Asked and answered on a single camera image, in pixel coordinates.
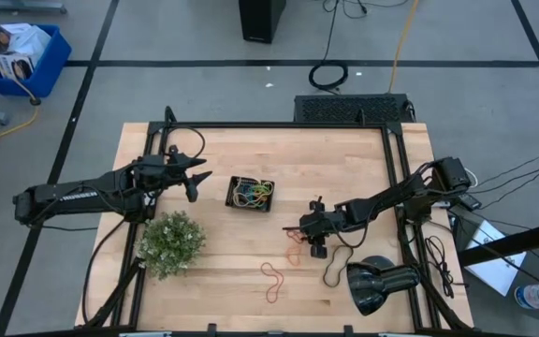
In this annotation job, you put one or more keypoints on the large red rubber band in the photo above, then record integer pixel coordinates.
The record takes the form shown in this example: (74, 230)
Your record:
(269, 300)

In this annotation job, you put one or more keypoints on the white paper sheet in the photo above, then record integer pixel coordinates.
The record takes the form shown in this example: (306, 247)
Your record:
(494, 267)

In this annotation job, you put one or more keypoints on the black tower box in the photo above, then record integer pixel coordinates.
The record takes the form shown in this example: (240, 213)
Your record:
(260, 19)

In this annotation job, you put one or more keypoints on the blue plastic bin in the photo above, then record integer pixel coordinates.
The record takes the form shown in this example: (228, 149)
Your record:
(49, 70)

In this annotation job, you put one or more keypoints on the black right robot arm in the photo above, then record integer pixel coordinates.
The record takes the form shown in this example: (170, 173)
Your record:
(391, 196)

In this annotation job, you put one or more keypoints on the green rubber band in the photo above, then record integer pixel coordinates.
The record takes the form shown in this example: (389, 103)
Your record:
(261, 188)

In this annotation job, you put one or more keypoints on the black metal beam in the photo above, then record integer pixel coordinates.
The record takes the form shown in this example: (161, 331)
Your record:
(513, 243)

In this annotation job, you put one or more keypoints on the black wide rubber band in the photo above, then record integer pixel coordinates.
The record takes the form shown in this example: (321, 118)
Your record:
(325, 281)

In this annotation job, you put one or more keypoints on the black aluminium table frame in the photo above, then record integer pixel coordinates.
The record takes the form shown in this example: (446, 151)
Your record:
(269, 125)

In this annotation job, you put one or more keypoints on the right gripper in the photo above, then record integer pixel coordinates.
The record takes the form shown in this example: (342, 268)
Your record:
(325, 220)

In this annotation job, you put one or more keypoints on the black perforated computer case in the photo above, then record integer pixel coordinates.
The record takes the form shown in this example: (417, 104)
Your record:
(351, 108)

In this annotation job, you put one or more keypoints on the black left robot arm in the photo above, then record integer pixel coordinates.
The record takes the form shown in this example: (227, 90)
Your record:
(73, 194)

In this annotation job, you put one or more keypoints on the black desk lamp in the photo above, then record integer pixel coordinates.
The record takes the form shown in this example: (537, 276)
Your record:
(372, 290)

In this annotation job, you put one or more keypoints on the green artificial plant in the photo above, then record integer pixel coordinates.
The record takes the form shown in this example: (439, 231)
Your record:
(171, 243)

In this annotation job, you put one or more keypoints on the cream wide rubber band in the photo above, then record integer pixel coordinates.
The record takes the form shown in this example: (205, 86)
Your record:
(239, 192)

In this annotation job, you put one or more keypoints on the black plastic slotted basket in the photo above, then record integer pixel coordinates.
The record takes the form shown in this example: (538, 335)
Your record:
(249, 206)

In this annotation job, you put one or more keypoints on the orange rubber band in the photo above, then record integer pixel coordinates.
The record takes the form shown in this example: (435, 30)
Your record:
(294, 265)

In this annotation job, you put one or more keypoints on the blue rubber band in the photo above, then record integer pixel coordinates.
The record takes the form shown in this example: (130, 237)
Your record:
(249, 193)

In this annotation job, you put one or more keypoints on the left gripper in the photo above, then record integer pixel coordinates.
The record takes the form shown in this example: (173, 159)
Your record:
(162, 171)

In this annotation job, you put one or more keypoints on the white printed carton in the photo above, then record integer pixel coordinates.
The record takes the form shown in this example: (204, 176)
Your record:
(10, 65)
(10, 37)

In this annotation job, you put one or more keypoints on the clear water bottle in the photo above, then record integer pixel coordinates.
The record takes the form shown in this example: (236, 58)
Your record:
(538, 296)

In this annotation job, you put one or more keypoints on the dark red rubber band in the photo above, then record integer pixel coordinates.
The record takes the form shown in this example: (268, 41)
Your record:
(297, 239)

